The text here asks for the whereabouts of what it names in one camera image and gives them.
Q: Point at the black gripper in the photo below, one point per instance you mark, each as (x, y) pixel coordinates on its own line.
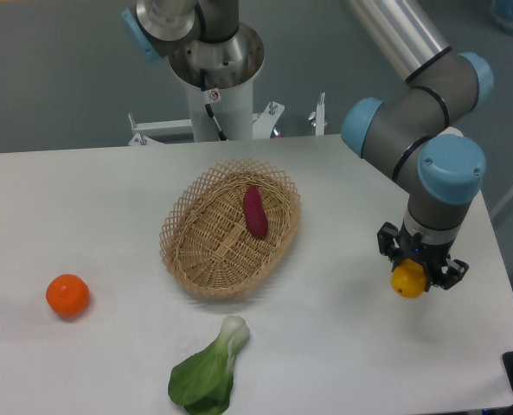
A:
(400, 245)

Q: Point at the yellow mango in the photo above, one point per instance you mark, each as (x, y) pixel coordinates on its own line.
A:
(409, 279)

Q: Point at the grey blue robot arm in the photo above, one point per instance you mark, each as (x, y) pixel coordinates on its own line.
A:
(409, 140)

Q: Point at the woven wicker basket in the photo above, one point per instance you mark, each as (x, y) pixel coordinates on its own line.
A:
(204, 242)

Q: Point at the purple sweet potato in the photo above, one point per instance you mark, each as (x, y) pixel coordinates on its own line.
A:
(254, 212)

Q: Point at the green bok choy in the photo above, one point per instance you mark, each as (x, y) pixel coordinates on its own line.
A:
(202, 384)

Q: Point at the orange tangerine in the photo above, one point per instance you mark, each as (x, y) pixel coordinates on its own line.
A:
(68, 296)

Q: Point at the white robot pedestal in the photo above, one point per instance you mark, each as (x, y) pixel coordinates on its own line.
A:
(218, 80)

